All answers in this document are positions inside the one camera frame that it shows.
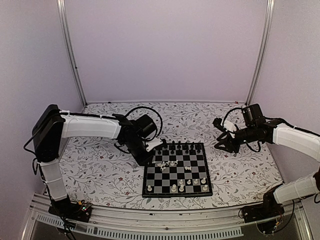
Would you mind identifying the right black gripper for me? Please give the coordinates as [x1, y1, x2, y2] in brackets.
[214, 125, 257, 154]

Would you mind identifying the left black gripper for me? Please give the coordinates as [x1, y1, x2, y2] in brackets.
[123, 137, 154, 167]

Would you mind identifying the white rook corner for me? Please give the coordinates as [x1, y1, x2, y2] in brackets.
[202, 184, 208, 192]
[147, 185, 153, 192]

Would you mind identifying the black white chess board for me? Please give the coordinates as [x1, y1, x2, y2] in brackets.
[142, 141, 213, 198]

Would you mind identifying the white king piece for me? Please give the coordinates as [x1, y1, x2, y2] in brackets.
[178, 179, 185, 192]

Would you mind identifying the white queen piece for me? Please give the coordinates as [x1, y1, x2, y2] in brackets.
[170, 184, 177, 193]

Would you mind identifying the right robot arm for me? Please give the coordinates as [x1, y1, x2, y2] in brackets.
[212, 103, 320, 218]

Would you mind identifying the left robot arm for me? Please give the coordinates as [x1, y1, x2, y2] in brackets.
[23, 104, 163, 217]

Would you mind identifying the white pieces pile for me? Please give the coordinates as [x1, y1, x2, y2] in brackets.
[154, 160, 196, 174]

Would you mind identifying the black pieces row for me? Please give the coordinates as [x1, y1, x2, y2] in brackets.
[155, 141, 205, 156]

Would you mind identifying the floral patterned table mat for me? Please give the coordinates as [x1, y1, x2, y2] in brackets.
[59, 102, 283, 210]

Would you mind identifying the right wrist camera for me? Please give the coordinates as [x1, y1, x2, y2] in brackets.
[212, 118, 237, 133]

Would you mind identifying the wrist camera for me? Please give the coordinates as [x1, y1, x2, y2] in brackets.
[212, 118, 237, 133]
[145, 137, 166, 152]

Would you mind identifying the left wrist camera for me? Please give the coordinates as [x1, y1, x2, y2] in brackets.
[145, 137, 166, 152]

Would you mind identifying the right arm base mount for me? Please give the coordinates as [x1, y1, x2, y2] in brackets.
[240, 200, 285, 223]

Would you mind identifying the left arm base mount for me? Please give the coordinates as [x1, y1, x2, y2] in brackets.
[48, 196, 92, 223]

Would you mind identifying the front aluminium rail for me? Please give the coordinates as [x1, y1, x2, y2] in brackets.
[21, 194, 314, 240]

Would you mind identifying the right aluminium frame post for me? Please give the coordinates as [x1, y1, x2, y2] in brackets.
[245, 0, 275, 105]

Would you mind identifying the aluminium frame post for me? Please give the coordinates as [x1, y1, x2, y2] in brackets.
[56, 0, 88, 107]
[245, 0, 275, 105]

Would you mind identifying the left aluminium frame post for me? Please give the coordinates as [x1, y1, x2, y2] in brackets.
[56, 0, 88, 107]

